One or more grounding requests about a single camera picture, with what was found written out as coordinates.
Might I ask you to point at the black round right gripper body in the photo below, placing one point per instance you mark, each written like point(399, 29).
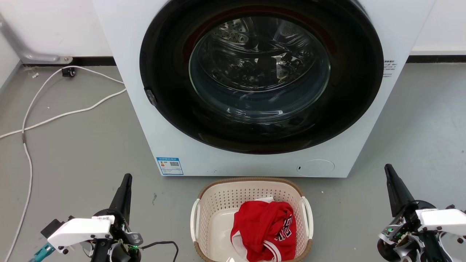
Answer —
point(400, 233)

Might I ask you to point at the black round left gripper body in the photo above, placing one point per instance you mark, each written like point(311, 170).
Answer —
point(125, 233)

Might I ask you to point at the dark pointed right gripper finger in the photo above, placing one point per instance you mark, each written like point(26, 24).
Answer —
point(397, 193)

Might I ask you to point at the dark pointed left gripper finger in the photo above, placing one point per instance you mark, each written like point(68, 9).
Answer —
point(122, 198)

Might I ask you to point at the beige plastic laundry basket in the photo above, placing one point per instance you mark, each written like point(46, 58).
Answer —
point(218, 203)

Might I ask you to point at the blue energy label sticker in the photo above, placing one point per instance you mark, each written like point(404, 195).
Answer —
point(169, 166)

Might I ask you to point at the round black washing machine door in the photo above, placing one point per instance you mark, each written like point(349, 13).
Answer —
point(349, 94)

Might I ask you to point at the red basketball jersey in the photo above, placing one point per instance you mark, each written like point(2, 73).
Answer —
point(262, 225)

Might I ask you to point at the white front-load washing machine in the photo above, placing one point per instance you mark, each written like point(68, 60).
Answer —
point(255, 165)

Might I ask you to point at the small black plug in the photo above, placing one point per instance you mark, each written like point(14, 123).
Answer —
point(68, 71)

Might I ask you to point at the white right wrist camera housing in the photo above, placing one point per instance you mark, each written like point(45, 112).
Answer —
point(444, 220)

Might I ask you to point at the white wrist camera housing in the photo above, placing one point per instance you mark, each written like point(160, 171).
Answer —
point(444, 220)
point(78, 231)

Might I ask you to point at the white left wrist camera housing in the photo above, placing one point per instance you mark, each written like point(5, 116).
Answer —
point(78, 231)

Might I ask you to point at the grey wall pipe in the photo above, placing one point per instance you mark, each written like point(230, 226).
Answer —
point(22, 51)

